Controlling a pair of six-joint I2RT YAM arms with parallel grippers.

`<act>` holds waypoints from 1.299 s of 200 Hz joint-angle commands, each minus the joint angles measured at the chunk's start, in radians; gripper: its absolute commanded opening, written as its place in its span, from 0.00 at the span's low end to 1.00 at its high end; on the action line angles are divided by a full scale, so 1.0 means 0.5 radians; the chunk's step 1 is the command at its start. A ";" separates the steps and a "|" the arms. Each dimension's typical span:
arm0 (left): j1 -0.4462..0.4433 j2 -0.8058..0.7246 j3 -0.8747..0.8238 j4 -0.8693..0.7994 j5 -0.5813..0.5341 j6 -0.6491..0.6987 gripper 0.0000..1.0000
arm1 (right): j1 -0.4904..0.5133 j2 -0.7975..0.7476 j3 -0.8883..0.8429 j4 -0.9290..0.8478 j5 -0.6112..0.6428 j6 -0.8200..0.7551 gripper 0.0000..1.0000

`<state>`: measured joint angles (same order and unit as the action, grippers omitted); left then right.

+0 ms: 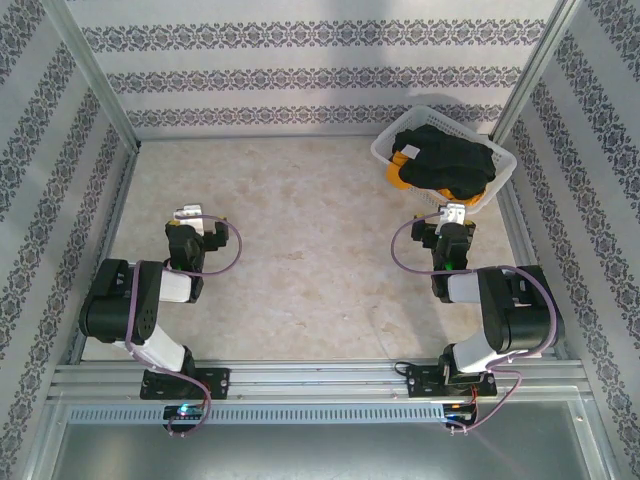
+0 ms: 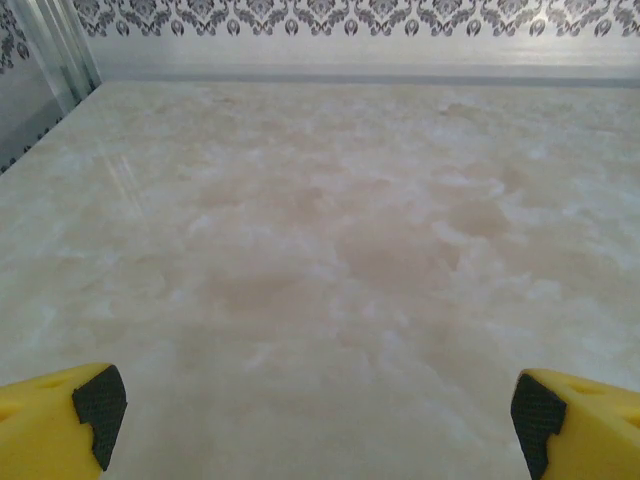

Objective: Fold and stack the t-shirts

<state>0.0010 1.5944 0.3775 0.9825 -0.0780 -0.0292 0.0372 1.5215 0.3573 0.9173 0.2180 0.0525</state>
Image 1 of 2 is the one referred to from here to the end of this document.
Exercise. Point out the yellow t-shirt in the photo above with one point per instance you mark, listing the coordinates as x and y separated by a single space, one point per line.
395 172

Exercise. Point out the aluminium mounting rail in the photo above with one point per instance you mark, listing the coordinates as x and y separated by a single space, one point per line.
320 380

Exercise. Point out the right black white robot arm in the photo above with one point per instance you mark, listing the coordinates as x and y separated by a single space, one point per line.
525 315

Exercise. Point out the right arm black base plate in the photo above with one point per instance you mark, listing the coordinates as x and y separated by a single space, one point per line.
422 382

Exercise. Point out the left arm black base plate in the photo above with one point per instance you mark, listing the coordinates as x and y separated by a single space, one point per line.
215 382

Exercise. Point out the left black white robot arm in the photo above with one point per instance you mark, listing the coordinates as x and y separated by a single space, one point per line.
117 310

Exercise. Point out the black t-shirt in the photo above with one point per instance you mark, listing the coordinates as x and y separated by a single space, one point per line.
445 160

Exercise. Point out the grey metal shelf panel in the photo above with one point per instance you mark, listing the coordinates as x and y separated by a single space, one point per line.
320 450

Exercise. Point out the white plastic basket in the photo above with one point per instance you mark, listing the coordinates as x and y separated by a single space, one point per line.
502 167

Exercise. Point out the aluminium side rail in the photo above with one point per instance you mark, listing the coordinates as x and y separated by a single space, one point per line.
517 235
111 240

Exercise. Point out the aluminium frame post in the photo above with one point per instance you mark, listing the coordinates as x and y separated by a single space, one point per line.
92 75
537 70

